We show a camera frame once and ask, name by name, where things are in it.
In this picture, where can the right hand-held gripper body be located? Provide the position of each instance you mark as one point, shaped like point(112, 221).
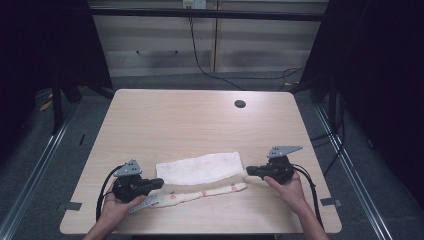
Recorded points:
point(278, 166)

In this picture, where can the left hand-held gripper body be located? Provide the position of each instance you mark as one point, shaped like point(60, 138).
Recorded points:
point(128, 186)

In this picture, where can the cream fruit-print cloth garment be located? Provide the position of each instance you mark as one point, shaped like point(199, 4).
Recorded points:
point(203, 168)

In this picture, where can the person's left hand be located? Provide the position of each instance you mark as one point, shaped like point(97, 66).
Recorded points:
point(116, 208)

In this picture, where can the person's right hand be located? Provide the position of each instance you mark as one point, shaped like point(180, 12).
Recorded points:
point(290, 193)

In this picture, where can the black metal stand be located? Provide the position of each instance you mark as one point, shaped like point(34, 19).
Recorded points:
point(57, 106)
point(332, 103)

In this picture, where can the black curtain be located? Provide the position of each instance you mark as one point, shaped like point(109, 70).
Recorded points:
point(43, 50)
point(380, 83)

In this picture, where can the black horizontal metal bar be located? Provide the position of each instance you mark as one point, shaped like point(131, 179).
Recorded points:
point(206, 14)

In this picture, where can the metal floor rail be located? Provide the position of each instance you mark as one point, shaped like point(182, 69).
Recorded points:
point(353, 173)
point(31, 170)

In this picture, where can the white wall socket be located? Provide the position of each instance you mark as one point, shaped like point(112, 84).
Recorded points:
point(194, 3)

